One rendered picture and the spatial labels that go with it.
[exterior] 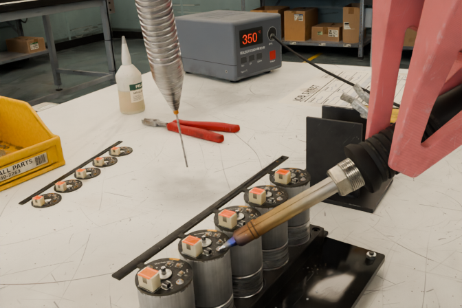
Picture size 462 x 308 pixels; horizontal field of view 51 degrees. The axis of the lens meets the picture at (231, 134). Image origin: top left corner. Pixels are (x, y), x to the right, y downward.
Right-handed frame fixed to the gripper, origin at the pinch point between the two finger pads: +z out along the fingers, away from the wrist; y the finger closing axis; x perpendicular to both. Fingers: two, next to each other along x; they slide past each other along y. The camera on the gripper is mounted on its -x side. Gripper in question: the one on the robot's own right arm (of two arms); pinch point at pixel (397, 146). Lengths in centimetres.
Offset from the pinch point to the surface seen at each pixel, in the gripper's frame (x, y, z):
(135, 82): -8.5, -42.9, 11.3
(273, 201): -2.3, -3.8, 6.0
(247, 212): -3.7, -3.1, 6.8
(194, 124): -1.1, -34.2, 11.3
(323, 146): 4.7, -14.9, 4.1
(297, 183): -0.7, -5.6, 5.0
